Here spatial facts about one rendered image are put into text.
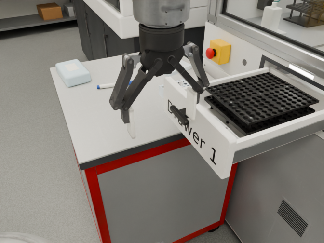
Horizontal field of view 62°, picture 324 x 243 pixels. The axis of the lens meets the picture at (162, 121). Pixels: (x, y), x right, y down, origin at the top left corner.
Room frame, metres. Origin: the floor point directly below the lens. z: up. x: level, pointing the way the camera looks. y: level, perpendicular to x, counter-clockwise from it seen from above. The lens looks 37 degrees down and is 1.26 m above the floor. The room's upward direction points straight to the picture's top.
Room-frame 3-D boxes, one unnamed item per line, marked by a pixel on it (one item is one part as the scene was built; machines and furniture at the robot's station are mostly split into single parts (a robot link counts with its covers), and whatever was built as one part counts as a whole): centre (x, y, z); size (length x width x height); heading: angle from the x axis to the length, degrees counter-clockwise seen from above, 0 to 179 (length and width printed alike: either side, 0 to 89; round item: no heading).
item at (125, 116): (0.41, 0.08, 0.98); 0.03 x 0.01 x 0.05; 115
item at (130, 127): (0.42, 0.06, 0.95); 0.03 x 0.01 x 0.07; 25
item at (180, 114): (0.50, -0.05, 0.91); 0.07 x 0.04 x 0.01; 25
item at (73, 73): (0.96, 0.35, 0.78); 0.15 x 0.10 x 0.04; 32
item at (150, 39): (0.45, 0.00, 1.08); 0.08 x 0.07 x 0.09; 115
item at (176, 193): (0.89, 0.08, 0.38); 0.62 x 0.58 x 0.76; 25
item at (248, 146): (0.60, -0.26, 0.86); 0.40 x 0.26 x 0.06; 115
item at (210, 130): (0.52, -0.07, 0.87); 0.29 x 0.02 x 0.11; 25
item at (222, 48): (0.94, -0.21, 0.88); 0.07 x 0.05 x 0.07; 25
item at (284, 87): (0.60, -0.25, 0.87); 0.22 x 0.18 x 0.06; 115
